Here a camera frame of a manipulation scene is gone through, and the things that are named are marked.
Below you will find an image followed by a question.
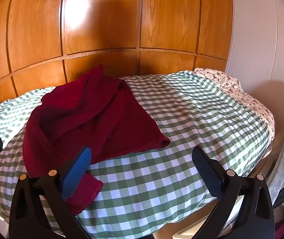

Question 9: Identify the dark red knit sweater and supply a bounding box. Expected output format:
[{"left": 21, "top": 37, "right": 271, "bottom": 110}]
[{"left": 23, "top": 64, "right": 171, "bottom": 216}]

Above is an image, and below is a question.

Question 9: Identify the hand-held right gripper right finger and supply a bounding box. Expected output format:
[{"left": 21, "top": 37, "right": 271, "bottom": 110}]
[{"left": 192, "top": 146, "right": 276, "bottom": 239}]

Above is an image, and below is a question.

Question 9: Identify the floral pillow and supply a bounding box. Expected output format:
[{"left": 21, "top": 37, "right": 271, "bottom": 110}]
[{"left": 193, "top": 67, "right": 275, "bottom": 155}]

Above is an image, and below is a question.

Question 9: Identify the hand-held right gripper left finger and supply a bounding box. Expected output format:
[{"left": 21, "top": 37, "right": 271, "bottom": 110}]
[{"left": 8, "top": 146, "right": 92, "bottom": 239}]

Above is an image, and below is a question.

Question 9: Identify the green checked blanket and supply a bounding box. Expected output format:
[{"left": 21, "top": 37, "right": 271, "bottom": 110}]
[{"left": 0, "top": 70, "right": 269, "bottom": 239}]

